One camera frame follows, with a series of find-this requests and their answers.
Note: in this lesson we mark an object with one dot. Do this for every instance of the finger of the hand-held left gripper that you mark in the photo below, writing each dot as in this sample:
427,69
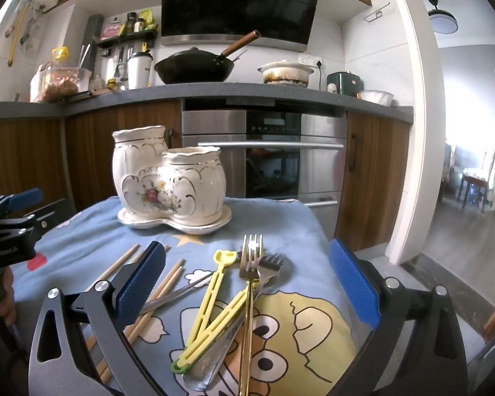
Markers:
45,211
24,197

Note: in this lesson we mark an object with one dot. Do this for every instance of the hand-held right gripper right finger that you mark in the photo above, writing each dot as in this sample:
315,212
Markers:
354,284

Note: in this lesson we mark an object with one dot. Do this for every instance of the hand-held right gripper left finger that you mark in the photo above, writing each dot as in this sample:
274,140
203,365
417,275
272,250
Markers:
142,284

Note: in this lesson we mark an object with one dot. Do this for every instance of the thin silver metal utensil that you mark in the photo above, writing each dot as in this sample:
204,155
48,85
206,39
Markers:
177,295

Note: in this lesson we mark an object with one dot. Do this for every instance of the yellow plastic utensil green tip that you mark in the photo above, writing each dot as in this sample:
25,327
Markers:
214,330

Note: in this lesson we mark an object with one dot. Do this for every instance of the white floral ceramic utensil holder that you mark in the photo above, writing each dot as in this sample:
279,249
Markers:
169,181

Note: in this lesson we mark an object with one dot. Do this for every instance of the person's left hand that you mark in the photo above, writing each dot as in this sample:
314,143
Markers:
6,297

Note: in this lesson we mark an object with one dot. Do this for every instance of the blue cartoon printed blanket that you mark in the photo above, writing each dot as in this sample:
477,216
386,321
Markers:
305,255

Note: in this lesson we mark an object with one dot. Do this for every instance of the white ceramic drip tray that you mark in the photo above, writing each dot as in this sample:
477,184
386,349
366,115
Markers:
177,225

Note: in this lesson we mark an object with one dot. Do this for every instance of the clear plastic food container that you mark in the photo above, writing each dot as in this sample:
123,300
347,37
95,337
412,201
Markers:
60,84

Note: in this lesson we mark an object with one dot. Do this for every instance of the stainless steel built-in oven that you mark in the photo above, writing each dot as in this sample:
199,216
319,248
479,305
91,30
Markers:
272,165

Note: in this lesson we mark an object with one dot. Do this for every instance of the oil bottle yellow cap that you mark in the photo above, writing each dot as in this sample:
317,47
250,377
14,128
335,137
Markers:
60,55

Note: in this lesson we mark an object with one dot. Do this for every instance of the metal tongs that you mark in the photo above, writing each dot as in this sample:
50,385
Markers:
83,55

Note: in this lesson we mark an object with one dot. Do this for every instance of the wooden chair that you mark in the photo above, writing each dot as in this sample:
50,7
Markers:
476,183

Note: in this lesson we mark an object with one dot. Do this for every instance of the white tumbler black lid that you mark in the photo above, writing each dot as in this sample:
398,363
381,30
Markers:
138,72

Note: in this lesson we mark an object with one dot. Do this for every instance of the pink packet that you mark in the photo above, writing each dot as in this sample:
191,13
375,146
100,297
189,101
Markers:
111,31

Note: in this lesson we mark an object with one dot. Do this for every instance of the white bowl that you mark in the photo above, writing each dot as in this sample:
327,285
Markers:
377,97

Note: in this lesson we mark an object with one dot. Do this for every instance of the green kitchen appliance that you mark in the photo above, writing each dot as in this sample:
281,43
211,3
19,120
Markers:
346,83

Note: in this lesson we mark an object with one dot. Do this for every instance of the dark sauce bottle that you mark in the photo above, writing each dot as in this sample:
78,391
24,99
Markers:
131,22

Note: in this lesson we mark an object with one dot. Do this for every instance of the small spice jar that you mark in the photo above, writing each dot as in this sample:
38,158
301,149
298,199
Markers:
139,25

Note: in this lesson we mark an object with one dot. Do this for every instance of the grey kitchen countertop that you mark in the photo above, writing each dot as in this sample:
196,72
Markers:
231,93

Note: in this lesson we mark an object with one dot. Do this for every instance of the yellow green packet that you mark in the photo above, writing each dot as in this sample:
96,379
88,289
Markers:
147,18

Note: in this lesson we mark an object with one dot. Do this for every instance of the white stained clay pot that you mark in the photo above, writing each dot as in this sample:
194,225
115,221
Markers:
286,74

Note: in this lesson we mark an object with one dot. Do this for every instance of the round ceiling lamp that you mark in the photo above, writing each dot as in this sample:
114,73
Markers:
443,20

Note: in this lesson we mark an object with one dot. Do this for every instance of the black range hood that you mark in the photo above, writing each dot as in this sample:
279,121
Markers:
239,4

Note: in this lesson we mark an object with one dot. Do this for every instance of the black wall rack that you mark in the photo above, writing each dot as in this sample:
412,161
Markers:
123,39

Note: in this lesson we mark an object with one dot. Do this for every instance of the white wall outlet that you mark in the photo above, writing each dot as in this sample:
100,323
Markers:
310,60

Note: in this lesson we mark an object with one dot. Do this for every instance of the white wall towel holder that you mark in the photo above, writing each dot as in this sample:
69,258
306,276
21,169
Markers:
375,14

